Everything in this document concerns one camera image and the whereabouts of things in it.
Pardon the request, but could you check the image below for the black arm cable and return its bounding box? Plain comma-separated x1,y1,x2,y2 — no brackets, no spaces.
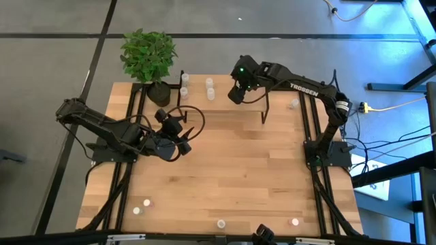
165,104,206,163
241,78,297,104

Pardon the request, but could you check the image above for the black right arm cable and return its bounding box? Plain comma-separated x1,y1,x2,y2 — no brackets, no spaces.
241,78,297,104

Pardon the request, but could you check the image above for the black blocky object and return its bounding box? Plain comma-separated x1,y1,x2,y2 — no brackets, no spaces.
251,223,277,245

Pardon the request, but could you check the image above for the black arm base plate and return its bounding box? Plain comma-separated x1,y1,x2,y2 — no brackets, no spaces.
304,140,354,168
85,135,141,163

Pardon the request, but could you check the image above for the green leafy potted plant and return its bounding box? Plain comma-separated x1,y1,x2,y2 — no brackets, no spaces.
119,28,178,84

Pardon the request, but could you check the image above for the black plant pot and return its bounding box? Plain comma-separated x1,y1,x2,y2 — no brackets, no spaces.
146,80,172,108

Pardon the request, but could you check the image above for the silver metal bracket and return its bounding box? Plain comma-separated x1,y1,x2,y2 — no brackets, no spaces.
295,237,337,245
107,233,146,242

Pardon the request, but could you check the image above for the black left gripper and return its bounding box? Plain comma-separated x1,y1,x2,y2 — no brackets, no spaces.
162,117,196,157

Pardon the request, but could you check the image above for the grey desk foot bar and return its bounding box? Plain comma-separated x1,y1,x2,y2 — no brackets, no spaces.
367,82,426,93
354,190,415,225

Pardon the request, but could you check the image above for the yellow hanging cord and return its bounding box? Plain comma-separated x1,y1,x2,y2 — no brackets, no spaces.
369,97,427,112

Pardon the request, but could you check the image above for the black desk frame beam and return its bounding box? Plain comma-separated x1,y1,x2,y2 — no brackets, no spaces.
352,149,436,189
403,0,436,90

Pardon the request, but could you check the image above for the black floor cable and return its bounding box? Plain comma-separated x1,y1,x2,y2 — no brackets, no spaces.
397,125,432,142
354,133,436,147

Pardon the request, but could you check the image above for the thin cream cord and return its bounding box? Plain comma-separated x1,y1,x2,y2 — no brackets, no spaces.
374,131,436,157

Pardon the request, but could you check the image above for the white sign board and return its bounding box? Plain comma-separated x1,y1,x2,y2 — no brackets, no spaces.
350,153,391,201

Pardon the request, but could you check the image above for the wooden shelf with black legs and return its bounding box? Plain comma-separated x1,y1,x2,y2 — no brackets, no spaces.
179,69,270,125

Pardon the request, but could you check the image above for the grey chair base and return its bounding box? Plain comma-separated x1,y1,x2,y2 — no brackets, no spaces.
0,148,27,164

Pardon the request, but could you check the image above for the cream floor cable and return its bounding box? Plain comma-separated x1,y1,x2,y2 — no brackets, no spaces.
323,0,379,22

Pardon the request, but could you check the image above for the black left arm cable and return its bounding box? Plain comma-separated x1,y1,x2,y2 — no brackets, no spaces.
165,104,206,163

